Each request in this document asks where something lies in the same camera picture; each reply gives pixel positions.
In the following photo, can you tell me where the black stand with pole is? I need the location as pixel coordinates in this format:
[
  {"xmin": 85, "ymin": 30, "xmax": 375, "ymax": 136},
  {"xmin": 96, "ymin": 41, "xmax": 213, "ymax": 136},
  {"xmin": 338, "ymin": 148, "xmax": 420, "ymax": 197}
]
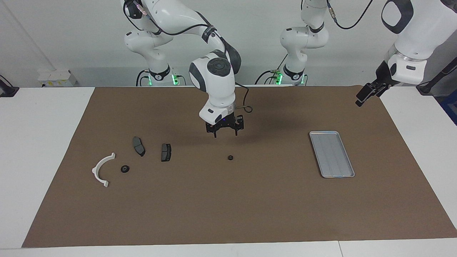
[{"xmin": 416, "ymin": 57, "xmax": 457, "ymax": 95}]

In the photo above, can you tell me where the blue bin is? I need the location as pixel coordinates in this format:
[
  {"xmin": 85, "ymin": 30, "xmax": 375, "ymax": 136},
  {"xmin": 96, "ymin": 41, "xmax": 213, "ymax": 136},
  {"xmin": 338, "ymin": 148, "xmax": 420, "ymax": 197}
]
[{"xmin": 440, "ymin": 89, "xmax": 457, "ymax": 126}]

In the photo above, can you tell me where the brown table mat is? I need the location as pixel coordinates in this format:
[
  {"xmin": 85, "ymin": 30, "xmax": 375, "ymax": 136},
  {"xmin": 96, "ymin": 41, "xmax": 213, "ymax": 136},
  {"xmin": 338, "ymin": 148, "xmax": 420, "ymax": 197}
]
[{"xmin": 21, "ymin": 86, "xmax": 457, "ymax": 248}]

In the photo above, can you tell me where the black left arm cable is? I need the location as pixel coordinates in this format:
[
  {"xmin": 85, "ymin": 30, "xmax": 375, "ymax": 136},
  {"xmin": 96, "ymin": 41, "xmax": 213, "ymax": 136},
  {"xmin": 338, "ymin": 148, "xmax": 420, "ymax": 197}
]
[{"xmin": 327, "ymin": 0, "xmax": 374, "ymax": 30}]

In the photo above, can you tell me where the white semicircular bracket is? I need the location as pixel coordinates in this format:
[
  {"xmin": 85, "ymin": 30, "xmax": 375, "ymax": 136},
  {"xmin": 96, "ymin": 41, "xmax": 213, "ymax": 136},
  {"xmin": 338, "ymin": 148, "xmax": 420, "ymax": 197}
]
[{"xmin": 92, "ymin": 152, "xmax": 116, "ymax": 188}]

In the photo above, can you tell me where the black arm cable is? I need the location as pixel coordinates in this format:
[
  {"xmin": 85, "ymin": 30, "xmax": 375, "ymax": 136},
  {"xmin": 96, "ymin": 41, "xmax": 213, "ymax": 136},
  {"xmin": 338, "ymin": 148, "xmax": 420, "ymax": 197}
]
[
  {"xmin": 327, "ymin": 0, "xmax": 374, "ymax": 30},
  {"xmin": 123, "ymin": 0, "xmax": 252, "ymax": 114}
]

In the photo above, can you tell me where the curved dark brake pad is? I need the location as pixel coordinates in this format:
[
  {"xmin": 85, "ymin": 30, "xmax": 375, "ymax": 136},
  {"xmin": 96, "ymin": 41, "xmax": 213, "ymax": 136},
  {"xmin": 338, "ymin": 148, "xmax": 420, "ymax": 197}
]
[{"xmin": 132, "ymin": 136, "xmax": 146, "ymax": 157}]

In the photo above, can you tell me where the silver metal tray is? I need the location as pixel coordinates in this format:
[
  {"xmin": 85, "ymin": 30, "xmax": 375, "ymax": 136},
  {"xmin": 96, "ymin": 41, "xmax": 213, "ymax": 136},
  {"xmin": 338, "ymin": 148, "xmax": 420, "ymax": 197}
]
[{"xmin": 309, "ymin": 131, "xmax": 355, "ymax": 178}]

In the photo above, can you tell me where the black clamp mount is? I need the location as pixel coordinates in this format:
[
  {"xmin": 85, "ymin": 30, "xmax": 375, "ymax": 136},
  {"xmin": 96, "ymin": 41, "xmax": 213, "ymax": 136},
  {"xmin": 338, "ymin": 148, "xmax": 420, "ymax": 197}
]
[{"xmin": 0, "ymin": 75, "xmax": 19, "ymax": 97}]

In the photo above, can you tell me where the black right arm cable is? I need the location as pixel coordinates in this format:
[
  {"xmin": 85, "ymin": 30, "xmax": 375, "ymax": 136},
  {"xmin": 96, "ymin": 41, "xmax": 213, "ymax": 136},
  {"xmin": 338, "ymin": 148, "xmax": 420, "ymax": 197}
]
[{"xmin": 123, "ymin": 0, "xmax": 252, "ymax": 114}]

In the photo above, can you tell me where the black base cable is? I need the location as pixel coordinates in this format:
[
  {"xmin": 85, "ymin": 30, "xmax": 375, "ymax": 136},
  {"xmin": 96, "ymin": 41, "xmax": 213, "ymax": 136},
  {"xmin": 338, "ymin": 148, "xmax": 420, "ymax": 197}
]
[
  {"xmin": 255, "ymin": 54, "xmax": 289, "ymax": 85},
  {"xmin": 135, "ymin": 70, "xmax": 150, "ymax": 87}
]

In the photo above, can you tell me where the white power box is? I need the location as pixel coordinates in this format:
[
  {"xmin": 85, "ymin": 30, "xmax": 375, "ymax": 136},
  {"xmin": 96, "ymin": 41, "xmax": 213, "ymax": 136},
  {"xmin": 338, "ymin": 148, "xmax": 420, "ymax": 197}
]
[{"xmin": 37, "ymin": 70, "xmax": 77, "ymax": 87}]

